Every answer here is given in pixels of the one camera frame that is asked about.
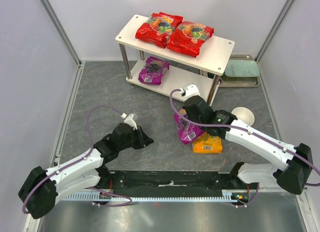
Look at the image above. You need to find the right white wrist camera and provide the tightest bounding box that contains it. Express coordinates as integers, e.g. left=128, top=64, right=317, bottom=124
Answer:
left=179, top=83, right=200, bottom=101

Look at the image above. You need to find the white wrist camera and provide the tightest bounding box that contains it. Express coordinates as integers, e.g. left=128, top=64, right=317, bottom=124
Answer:
left=179, top=83, right=200, bottom=101
left=120, top=113, right=138, bottom=130

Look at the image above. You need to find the orange mango candy bag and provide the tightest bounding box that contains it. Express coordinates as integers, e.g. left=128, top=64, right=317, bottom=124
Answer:
left=192, top=132, right=223, bottom=154

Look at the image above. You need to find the white and red bowl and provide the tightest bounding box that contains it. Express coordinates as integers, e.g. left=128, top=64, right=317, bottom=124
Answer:
left=231, top=107, right=255, bottom=126

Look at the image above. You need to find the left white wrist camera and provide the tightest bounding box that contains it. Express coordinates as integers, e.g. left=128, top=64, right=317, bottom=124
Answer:
left=120, top=113, right=138, bottom=130

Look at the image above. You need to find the purple grape candy bag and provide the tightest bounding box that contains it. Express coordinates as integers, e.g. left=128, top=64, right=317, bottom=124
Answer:
left=173, top=113, right=204, bottom=145
left=138, top=56, right=170, bottom=86

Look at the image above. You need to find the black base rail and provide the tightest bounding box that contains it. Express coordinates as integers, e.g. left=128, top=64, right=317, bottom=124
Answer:
left=98, top=170, right=258, bottom=192

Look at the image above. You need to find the white slotted cable duct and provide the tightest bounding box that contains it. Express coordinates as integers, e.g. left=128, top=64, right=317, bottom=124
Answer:
left=63, top=186, right=245, bottom=202

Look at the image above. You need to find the red fruit candy bag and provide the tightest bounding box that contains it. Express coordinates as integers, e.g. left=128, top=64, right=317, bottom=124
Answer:
left=135, top=12, right=183, bottom=49
left=167, top=21, right=215, bottom=58

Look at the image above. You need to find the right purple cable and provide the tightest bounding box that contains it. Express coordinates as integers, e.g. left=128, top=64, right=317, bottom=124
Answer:
left=169, top=88, right=320, bottom=207

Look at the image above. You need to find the metal tray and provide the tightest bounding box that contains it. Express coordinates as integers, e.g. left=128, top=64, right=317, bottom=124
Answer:
left=219, top=55, right=260, bottom=87

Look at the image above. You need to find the white two-tier wooden shelf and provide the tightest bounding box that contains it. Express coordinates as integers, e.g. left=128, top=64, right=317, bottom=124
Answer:
left=115, top=15, right=235, bottom=105

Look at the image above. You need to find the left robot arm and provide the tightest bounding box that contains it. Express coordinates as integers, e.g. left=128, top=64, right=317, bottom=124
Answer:
left=18, top=123, right=154, bottom=219

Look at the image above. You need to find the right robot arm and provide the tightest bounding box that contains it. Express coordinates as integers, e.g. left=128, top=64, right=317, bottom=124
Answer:
left=183, top=95, right=313, bottom=195

